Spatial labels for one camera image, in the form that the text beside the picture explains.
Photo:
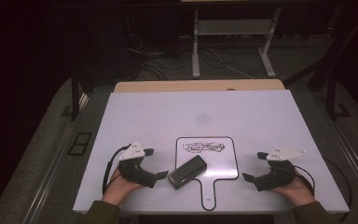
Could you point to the person's left hand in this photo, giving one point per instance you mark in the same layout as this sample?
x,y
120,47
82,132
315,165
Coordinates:
x,y
118,188

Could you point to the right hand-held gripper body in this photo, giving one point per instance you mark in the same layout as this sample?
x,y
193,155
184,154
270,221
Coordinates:
x,y
276,179

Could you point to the black whiteboard eraser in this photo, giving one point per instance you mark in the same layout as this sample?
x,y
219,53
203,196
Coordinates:
x,y
187,172

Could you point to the person's right hand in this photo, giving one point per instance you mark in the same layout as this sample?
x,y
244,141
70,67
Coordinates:
x,y
296,191

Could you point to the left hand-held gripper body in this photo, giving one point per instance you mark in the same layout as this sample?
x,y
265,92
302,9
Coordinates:
x,y
136,171

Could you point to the white metal stand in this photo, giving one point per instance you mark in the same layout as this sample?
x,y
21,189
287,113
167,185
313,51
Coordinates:
x,y
233,27

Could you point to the white paddle whiteboard black rim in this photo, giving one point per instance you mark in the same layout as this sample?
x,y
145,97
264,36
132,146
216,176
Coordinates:
x,y
219,165

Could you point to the black metal stand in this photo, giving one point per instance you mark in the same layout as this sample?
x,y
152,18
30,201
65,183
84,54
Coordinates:
x,y
331,93

